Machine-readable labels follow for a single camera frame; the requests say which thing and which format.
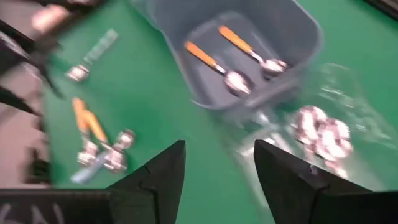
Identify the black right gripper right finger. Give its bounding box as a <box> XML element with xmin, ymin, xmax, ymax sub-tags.
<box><xmin>253</xmin><ymin>139</ymin><xmax>398</xmax><ymax>224</ymax></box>

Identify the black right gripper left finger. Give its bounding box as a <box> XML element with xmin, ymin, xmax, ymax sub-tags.
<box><xmin>0</xmin><ymin>139</ymin><xmax>187</xmax><ymax>224</ymax></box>

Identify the orange-handled metal spoon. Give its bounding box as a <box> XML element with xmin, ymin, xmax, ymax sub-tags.
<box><xmin>72</xmin><ymin>97</ymin><xmax>101</xmax><ymax>166</ymax></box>
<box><xmin>184</xmin><ymin>40</ymin><xmax>253</xmax><ymax>96</ymax></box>
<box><xmin>217</xmin><ymin>24</ymin><xmax>290</xmax><ymax>78</ymax></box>
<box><xmin>83</xmin><ymin>110</ymin><xmax>129</xmax><ymax>173</ymax></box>

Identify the clear plastic bin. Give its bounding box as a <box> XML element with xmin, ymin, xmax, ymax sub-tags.
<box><xmin>228</xmin><ymin>62</ymin><xmax>398</xmax><ymax>192</ymax></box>

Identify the blue-grey plastic bin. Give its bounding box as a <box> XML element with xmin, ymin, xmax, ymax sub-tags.
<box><xmin>129</xmin><ymin>0</ymin><xmax>325</xmax><ymax>112</ymax></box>

